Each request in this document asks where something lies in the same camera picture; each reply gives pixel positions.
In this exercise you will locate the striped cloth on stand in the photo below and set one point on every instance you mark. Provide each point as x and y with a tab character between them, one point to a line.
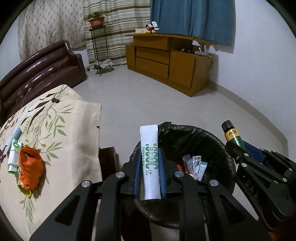
103	64

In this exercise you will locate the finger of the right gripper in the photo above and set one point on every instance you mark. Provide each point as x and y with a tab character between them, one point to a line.
240	155
272	160

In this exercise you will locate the small box on cabinet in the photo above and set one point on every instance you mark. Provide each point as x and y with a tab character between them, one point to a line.
140	31

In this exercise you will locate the black lined trash bin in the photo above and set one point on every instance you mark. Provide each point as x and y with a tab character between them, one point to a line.
176	142

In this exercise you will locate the yellow snack wrapper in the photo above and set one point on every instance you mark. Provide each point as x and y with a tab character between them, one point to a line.
27	193

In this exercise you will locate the dark brown leather sofa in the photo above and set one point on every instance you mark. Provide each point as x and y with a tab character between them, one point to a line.
50	67

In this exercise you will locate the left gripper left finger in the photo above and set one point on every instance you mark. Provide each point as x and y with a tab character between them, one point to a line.
92	210

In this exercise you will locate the Mickey Mouse plush toy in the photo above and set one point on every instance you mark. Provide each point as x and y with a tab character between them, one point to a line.
150	29

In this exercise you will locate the blue curtain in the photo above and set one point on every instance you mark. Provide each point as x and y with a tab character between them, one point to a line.
212	20

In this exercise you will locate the white green toothpaste tube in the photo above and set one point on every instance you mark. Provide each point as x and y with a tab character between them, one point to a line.
150	187

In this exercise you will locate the floral beige tablecloth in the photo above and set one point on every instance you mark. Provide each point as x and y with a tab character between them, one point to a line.
64	128

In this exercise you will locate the beige patterned curtain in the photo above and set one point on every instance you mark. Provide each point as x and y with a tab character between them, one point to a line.
43	23

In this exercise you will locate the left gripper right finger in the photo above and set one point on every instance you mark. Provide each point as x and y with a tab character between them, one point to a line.
207	211

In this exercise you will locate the white teal small tube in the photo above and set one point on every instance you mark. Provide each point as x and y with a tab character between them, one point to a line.
201	171

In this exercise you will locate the potted green plant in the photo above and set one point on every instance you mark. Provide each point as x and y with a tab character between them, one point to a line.
96	18

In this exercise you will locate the white green printed tube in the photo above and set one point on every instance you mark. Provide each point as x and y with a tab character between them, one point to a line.
14	155

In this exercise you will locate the wooden TV cabinet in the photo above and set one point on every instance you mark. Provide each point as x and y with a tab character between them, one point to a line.
180	62

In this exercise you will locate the striped curtain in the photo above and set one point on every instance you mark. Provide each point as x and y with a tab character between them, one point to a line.
110	41

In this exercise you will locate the orange plastic bag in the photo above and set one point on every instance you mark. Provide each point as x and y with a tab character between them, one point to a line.
32	168

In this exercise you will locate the dark green bottle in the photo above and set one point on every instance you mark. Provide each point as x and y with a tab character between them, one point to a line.
231	134

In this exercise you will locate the blue medicine sachet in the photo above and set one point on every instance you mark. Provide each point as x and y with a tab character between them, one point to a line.
15	136

